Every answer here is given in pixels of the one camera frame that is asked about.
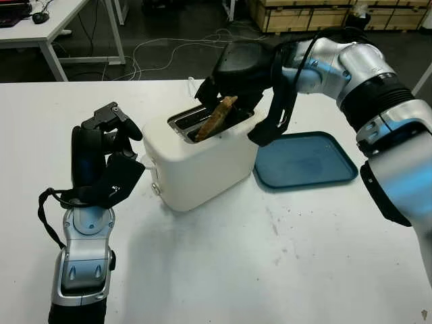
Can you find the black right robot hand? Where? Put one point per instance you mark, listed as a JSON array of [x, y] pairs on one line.
[[243, 64]]

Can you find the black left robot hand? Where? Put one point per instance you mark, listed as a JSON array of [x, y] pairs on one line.
[[86, 152]]

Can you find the brown bread slice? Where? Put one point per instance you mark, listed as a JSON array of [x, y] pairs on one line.
[[212, 123]]

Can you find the white two-slot toaster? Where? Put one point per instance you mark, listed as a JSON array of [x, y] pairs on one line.
[[202, 168]]

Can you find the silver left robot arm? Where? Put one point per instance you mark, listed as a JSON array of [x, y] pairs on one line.
[[84, 263]]

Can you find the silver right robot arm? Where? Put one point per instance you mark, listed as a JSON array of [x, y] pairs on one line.
[[371, 67]]

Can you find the blue plastic tray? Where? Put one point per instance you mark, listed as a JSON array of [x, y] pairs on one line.
[[303, 165]]

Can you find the white desk leg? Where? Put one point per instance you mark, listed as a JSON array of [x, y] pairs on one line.
[[230, 8], [119, 11], [423, 79]]

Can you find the wooden crate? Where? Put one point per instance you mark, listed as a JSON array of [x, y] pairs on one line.
[[395, 15], [297, 18]]

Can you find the black trash bin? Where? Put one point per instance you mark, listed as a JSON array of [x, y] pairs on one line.
[[354, 23]]

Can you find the white shoe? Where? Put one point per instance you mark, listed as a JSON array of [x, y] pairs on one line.
[[67, 32]]

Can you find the white office desk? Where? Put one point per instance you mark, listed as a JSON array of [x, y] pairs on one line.
[[50, 28]]

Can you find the crumpled white trash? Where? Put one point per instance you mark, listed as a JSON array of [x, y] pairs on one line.
[[360, 10]]

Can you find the black computer mouse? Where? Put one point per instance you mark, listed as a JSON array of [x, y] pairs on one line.
[[40, 18]]

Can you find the black laptop with red screen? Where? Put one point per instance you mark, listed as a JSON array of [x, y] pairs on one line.
[[13, 13]]

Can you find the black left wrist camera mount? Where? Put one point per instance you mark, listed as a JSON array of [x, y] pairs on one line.
[[118, 175]]

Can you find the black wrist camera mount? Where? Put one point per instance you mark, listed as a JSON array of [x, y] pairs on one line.
[[118, 175], [266, 131]]

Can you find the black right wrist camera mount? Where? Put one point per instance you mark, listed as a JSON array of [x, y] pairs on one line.
[[266, 131]]

